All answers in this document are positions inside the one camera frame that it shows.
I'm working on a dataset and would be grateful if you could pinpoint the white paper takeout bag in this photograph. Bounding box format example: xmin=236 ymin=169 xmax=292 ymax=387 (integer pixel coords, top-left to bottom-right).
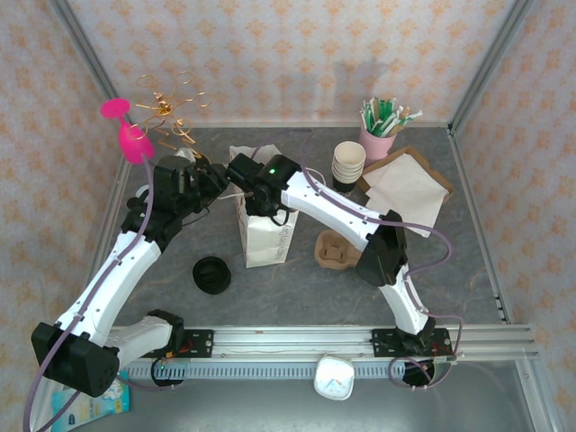
xmin=219 ymin=144 xmax=301 ymax=270

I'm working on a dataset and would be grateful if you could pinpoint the white paper napkin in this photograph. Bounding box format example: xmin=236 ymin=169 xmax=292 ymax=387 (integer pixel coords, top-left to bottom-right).
xmin=363 ymin=155 xmax=450 ymax=239

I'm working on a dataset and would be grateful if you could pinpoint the blue wet wipes pack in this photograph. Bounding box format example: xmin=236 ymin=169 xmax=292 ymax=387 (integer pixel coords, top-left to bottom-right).
xmin=50 ymin=371 xmax=131 ymax=432

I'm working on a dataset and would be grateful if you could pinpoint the pink plastic wine glass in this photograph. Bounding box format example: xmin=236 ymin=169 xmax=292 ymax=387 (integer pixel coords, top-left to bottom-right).
xmin=99 ymin=97 xmax=157 ymax=166

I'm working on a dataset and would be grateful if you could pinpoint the stack of paper cups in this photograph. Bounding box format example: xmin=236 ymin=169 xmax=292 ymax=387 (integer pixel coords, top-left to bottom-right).
xmin=330 ymin=139 xmax=367 ymax=203

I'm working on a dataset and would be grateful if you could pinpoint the stack of black cup lids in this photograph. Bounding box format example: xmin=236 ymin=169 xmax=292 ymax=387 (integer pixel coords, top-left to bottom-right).
xmin=192 ymin=255 xmax=234 ymax=297

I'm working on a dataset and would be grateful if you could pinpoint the brown cardboard cup carrier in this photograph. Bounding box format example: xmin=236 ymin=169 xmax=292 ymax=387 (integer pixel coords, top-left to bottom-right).
xmin=313 ymin=229 xmax=362 ymax=272

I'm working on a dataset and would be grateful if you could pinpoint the pink straw holder cup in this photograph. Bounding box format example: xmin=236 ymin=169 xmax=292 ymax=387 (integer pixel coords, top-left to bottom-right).
xmin=358 ymin=124 xmax=398 ymax=167

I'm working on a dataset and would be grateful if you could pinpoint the green drinking straw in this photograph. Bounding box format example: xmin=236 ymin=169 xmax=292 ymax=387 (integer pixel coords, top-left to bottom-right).
xmin=359 ymin=99 xmax=377 ymax=134
xmin=379 ymin=98 xmax=393 ymax=135

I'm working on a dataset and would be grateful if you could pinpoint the wooden stirrer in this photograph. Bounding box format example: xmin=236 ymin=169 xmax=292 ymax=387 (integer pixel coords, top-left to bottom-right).
xmin=391 ymin=106 xmax=410 ymax=136

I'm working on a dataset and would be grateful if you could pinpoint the brown cardboard tray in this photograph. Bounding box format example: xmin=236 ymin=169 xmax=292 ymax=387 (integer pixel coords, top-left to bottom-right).
xmin=359 ymin=144 xmax=455 ymax=204

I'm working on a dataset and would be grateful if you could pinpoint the paper wrapped straw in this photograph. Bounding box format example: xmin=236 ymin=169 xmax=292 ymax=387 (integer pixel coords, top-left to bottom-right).
xmin=390 ymin=109 xmax=425 ymax=135

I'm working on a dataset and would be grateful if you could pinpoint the white timer device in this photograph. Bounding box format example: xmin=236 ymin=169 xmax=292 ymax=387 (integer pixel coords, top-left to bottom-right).
xmin=313 ymin=354 xmax=356 ymax=401

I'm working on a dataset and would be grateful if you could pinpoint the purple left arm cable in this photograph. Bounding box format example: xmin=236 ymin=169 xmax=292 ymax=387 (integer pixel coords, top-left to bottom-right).
xmin=22 ymin=152 xmax=154 ymax=432

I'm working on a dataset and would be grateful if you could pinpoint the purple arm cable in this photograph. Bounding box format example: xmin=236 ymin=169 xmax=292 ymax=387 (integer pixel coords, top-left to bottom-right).
xmin=249 ymin=129 xmax=464 ymax=361
xmin=22 ymin=152 xmax=154 ymax=432

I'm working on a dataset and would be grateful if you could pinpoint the gold wire glass rack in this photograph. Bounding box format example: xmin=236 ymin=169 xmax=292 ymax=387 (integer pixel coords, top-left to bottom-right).
xmin=134 ymin=70 xmax=213 ymax=167

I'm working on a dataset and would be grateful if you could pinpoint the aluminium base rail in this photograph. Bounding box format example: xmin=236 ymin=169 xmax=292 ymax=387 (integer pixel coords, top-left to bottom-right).
xmin=92 ymin=323 xmax=539 ymax=361

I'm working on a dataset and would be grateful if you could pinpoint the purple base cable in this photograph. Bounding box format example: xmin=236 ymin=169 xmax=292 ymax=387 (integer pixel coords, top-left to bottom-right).
xmin=388 ymin=357 xmax=455 ymax=392
xmin=114 ymin=375 xmax=176 ymax=392

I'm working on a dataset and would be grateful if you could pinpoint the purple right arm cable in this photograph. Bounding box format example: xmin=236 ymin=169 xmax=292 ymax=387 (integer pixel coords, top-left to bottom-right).
xmin=249 ymin=129 xmax=464 ymax=361

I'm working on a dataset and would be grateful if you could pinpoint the aluminium frame post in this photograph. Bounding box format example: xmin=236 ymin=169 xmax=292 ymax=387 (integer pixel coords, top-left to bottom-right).
xmin=446 ymin=0 xmax=540 ymax=136
xmin=47 ymin=0 xmax=134 ymax=166

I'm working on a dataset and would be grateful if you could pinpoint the grey slotted cable duct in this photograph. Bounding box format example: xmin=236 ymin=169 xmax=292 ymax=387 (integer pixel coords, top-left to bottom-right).
xmin=121 ymin=361 xmax=436 ymax=383

